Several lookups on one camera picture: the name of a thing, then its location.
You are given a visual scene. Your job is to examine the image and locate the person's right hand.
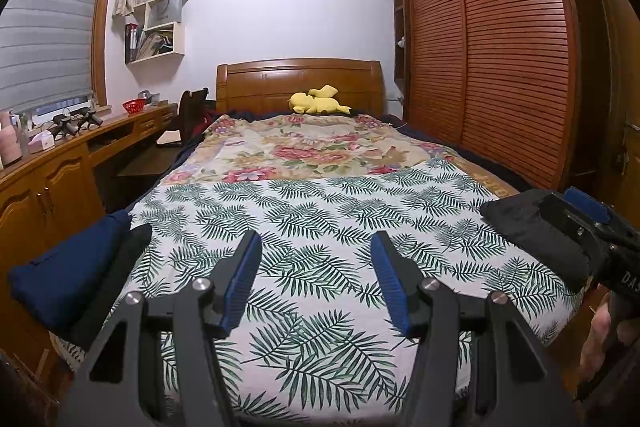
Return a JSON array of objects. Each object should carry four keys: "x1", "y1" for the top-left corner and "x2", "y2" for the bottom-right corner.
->
[{"x1": 579, "y1": 292, "x2": 640, "y2": 383}]

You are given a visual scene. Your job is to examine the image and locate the metal door handle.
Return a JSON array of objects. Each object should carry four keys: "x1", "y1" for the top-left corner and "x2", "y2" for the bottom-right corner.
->
[{"x1": 616, "y1": 111, "x2": 640, "y2": 168}]

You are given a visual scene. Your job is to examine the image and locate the wooden window frame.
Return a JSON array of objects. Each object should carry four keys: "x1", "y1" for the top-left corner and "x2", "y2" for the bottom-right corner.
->
[{"x1": 0, "y1": 0, "x2": 122, "y2": 115}]

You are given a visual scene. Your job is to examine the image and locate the wooden louvered wardrobe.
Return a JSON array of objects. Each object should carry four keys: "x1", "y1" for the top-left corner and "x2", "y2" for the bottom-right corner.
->
[{"x1": 390, "y1": 0, "x2": 603, "y2": 194}]

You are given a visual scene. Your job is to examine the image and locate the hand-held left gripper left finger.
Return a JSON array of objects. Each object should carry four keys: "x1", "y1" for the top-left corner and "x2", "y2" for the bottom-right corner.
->
[{"x1": 57, "y1": 229, "x2": 263, "y2": 427}]

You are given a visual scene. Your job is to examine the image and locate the floral blanket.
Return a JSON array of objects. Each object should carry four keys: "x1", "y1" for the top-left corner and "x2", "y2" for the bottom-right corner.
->
[{"x1": 160, "y1": 113, "x2": 469, "y2": 186}]

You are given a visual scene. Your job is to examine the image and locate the wooden desk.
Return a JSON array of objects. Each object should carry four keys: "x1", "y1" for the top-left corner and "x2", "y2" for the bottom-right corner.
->
[{"x1": 0, "y1": 101, "x2": 182, "y2": 375}]

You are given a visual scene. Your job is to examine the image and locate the navy blue suit jacket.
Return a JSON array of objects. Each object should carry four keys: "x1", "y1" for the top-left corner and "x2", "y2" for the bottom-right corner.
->
[{"x1": 7, "y1": 208, "x2": 134, "y2": 332}]

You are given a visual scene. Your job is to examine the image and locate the wooden door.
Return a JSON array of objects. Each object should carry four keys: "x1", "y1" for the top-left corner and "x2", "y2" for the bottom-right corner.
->
[{"x1": 585, "y1": 0, "x2": 640, "y2": 228}]

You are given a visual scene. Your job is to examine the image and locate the black padded garment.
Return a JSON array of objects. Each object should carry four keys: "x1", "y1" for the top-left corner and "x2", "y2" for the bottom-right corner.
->
[{"x1": 480, "y1": 189, "x2": 594, "y2": 294}]

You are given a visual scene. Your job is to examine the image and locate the black folded clothes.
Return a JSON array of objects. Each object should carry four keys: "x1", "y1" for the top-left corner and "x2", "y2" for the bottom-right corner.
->
[{"x1": 70, "y1": 223, "x2": 153, "y2": 351}]

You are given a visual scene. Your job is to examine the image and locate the yellow plush toy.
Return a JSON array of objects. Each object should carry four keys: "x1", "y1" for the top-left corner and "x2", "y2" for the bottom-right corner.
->
[{"x1": 288, "y1": 84, "x2": 352, "y2": 116}]

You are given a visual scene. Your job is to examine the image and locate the pink tissue box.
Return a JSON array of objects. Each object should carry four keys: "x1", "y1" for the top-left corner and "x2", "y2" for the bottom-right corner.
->
[{"x1": 27, "y1": 131, "x2": 56, "y2": 153}]

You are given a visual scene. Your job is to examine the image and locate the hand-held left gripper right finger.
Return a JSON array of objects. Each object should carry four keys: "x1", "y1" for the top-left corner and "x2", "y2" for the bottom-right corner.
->
[{"x1": 370, "y1": 231, "x2": 581, "y2": 427}]

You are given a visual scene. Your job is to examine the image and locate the grey window blind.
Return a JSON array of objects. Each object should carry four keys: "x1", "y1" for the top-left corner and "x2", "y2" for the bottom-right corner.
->
[{"x1": 0, "y1": 0, "x2": 109, "y2": 114}]

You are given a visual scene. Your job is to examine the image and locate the black tripod device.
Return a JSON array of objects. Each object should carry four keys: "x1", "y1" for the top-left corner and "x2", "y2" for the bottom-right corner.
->
[
  {"x1": 52, "y1": 114, "x2": 81, "y2": 138},
  {"x1": 77, "y1": 106, "x2": 104, "y2": 128}
]

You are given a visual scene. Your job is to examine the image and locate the white wall shelf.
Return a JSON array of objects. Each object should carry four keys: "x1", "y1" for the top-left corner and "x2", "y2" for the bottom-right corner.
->
[{"x1": 124, "y1": 0, "x2": 190, "y2": 66}]

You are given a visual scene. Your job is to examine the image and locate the pull-out desk board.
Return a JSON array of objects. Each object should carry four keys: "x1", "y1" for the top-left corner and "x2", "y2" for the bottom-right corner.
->
[{"x1": 115, "y1": 142, "x2": 187, "y2": 178}]

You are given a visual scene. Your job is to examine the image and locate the pink bottle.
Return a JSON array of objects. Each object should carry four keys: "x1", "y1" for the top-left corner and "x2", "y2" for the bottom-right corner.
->
[{"x1": 0, "y1": 109, "x2": 24, "y2": 164}]

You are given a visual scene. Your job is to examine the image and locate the wooden bed headboard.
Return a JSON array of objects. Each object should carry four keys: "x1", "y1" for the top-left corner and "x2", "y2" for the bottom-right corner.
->
[{"x1": 216, "y1": 58, "x2": 386, "y2": 118}]

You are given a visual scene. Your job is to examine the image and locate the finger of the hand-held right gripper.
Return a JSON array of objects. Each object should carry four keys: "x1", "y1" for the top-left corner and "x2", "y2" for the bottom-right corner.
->
[
  {"x1": 564, "y1": 187, "x2": 630, "y2": 228},
  {"x1": 539, "y1": 192, "x2": 610, "y2": 279}
]

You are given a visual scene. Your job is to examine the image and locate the leaf-print bedsheet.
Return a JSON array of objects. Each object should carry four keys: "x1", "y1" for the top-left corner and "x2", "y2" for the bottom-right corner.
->
[{"x1": 60, "y1": 157, "x2": 587, "y2": 427}]

